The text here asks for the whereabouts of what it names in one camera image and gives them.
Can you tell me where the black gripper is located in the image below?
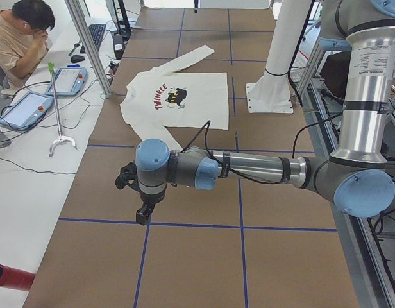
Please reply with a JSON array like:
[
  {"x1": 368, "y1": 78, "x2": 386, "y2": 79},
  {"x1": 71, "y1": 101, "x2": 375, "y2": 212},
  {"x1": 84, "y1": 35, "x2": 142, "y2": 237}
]
[{"x1": 136, "y1": 192, "x2": 162, "y2": 225}]

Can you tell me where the cream long-sleeve cat shirt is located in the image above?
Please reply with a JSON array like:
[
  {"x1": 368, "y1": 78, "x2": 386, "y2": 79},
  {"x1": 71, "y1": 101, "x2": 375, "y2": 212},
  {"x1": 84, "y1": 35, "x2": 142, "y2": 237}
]
[{"x1": 120, "y1": 45, "x2": 229, "y2": 150}]

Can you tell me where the metal reacher grabber tool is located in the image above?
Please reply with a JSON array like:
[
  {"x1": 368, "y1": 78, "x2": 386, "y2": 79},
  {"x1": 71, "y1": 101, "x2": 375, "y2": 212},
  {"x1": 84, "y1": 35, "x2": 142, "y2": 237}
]
[{"x1": 48, "y1": 62, "x2": 78, "y2": 158}]

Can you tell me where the red cylinder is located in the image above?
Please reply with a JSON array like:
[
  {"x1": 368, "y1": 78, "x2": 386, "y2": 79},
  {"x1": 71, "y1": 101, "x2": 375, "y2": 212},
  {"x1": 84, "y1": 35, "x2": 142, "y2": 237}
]
[{"x1": 0, "y1": 264, "x2": 35, "y2": 291}]

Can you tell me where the far blue teach pendant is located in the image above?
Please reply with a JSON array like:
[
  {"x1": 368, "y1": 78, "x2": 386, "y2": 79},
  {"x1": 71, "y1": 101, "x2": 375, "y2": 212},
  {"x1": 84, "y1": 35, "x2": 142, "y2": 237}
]
[{"x1": 50, "y1": 67, "x2": 88, "y2": 97}]

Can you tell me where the blue teach pendant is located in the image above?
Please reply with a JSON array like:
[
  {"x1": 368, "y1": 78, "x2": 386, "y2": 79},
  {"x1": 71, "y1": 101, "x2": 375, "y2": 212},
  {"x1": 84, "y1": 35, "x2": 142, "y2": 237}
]
[
  {"x1": 0, "y1": 91, "x2": 54, "y2": 130},
  {"x1": 50, "y1": 67, "x2": 88, "y2": 97}
]

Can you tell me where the near blue teach pendant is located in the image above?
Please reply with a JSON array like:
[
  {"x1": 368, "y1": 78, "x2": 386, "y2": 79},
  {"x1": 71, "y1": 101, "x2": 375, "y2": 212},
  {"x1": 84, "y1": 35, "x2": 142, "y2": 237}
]
[{"x1": 0, "y1": 91, "x2": 54, "y2": 130}]

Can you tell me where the black computer mouse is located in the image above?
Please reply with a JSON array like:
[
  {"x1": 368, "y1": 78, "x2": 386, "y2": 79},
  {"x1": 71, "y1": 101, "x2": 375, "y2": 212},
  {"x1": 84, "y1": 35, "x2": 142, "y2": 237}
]
[{"x1": 70, "y1": 55, "x2": 85, "y2": 64}]

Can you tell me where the black power adapter box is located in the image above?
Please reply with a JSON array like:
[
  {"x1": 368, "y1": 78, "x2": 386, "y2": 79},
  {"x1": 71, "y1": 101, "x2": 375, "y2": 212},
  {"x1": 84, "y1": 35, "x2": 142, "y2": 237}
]
[{"x1": 112, "y1": 34, "x2": 125, "y2": 60}]

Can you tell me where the black keyboard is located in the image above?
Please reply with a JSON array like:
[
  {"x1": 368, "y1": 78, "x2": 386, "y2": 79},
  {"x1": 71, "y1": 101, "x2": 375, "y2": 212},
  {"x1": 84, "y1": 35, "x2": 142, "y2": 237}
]
[{"x1": 88, "y1": 24, "x2": 106, "y2": 51}]

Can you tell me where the person in beige shirt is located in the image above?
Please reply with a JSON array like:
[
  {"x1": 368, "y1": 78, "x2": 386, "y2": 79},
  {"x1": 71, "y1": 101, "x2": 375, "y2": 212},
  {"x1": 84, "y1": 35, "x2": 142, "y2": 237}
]
[{"x1": 0, "y1": 0, "x2": 55, "y2": 91}]

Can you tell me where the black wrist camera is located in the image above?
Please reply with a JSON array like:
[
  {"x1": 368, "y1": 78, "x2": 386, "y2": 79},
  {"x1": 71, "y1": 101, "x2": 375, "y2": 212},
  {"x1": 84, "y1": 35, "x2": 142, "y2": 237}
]
[{"x1": 115, "y1": 162, "x2": 139, "y2": 191}]

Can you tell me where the white central pedestal column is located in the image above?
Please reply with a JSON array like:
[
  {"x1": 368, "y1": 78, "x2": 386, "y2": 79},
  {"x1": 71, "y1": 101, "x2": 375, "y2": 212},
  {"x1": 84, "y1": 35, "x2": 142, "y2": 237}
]
[{"x1": 246, "y1": 0, "x2": 313, "y2": 114}]

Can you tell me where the aluminium frame post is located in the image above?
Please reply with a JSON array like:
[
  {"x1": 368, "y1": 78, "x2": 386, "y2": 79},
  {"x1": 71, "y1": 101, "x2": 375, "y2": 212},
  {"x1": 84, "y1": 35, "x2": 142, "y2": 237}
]
[{"x1": 65, "y1": 0, "x2": 112, "y2": 98}]

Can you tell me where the aluminium frame side rack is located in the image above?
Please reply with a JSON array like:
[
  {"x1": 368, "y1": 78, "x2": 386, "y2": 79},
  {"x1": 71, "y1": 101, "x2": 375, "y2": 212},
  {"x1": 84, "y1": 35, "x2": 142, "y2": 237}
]
[{"x1": 305, "y1": 26, "x2": 395, "y2": 307}]

